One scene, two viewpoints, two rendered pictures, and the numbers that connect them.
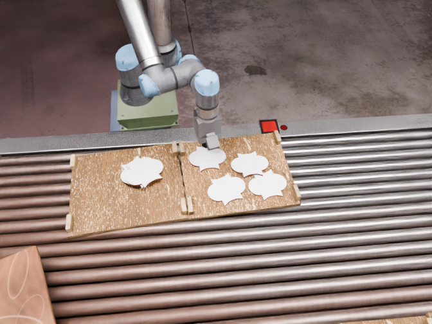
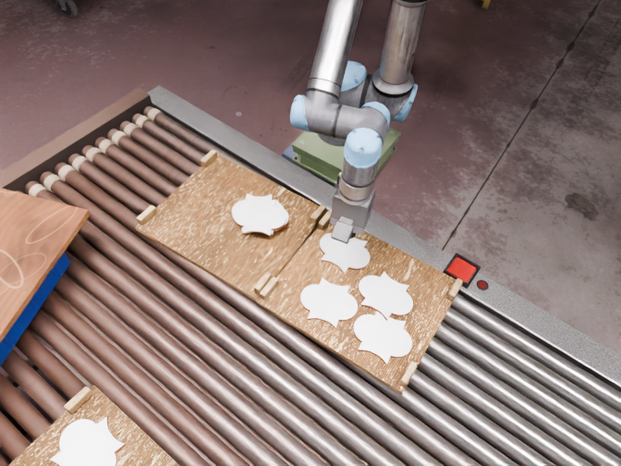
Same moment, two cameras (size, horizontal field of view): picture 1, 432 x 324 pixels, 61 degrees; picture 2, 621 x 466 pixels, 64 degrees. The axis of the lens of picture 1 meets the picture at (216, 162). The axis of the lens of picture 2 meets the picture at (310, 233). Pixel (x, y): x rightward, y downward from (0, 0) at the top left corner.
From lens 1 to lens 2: 0.46 m
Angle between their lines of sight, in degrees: 24
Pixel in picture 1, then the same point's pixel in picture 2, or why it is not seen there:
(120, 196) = (216, 225)
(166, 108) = not seen: hidden behind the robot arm
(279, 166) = (421, 325)
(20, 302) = (28, 251)
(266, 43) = not seen: outside the picture
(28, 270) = (60, 228)
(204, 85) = (350, 147)
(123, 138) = (282, 168)
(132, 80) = not seen: hidden behind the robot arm
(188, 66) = (362, 116)
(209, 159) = (344, 254)
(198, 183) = (305, 271)
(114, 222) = (185, 245)
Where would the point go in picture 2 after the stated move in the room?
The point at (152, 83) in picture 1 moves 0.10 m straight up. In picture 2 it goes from (302, 110) to (304, 71)
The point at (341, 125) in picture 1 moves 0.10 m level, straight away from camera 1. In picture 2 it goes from (575, 341) to (606, 329)
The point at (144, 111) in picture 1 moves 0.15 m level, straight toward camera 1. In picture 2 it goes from (328, 153) to (305, 183)
